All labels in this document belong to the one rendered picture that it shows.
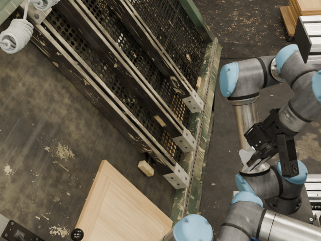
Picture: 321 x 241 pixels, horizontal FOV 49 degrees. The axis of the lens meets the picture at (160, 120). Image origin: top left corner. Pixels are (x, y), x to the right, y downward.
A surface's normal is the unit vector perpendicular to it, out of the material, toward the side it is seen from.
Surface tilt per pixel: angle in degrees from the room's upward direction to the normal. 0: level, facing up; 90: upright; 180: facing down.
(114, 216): 59
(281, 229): 25
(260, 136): 64
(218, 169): 0
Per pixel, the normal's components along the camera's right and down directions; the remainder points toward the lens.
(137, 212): 0.80, -0.26
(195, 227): 0.40, -0.61
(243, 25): -0.07, -0.69
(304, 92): -0.87, -0.11
